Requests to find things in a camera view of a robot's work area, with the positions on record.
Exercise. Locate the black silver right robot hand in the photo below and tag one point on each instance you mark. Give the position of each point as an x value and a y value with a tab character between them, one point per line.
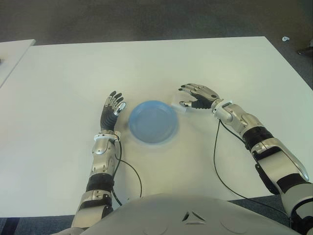
205	96

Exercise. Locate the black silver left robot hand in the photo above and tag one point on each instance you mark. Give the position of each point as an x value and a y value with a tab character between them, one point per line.
108	120

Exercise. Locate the white charger block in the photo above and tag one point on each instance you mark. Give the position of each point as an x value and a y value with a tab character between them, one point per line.
176	106

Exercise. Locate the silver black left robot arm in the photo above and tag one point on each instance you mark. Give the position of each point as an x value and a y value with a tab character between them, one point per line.
100	151

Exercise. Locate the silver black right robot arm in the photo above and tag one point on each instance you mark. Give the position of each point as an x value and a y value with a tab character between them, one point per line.
256	137

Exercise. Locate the blue round plate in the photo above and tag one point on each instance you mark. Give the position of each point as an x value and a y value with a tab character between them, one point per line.
154	122

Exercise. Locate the small white floor object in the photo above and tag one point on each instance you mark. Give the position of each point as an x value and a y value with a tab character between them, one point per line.
285	39

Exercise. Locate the black shoe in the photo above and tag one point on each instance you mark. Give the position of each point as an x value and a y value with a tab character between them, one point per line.
305	52

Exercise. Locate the white side table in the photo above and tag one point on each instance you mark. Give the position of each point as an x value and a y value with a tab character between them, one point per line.
12	54

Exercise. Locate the grey robot torso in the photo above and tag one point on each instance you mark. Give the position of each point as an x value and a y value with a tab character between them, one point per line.
183	215

